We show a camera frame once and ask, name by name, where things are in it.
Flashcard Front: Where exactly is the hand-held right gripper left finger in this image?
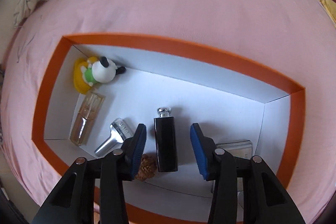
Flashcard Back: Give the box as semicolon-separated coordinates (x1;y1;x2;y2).
31;123;147;224

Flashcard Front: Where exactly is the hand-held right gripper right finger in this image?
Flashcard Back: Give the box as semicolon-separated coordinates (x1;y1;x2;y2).
190;123;306;224

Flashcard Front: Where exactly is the brown walnut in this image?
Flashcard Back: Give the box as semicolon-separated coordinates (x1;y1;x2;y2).
134;153;158;182

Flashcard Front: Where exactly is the black perfume bottle silver cap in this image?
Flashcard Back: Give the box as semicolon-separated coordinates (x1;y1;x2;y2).
153;107;179;172

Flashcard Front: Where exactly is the silver metal brush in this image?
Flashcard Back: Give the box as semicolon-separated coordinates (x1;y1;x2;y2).
94;118;137;157

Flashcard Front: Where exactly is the silver metal tin case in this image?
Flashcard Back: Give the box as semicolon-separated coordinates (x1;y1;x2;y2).
210;139;254;194

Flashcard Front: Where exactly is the amber glass perfume bottle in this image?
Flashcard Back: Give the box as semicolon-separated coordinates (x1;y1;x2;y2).
69;91;105;146

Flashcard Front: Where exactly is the white dog figurine yellow base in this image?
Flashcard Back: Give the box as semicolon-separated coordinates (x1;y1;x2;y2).
73;55;127;94

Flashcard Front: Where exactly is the orange cardboard box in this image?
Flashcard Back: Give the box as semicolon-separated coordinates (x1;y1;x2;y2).
31;34;306;223

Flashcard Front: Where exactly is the yellow pillow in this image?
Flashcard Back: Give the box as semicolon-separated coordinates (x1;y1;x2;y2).
316;0;336;28

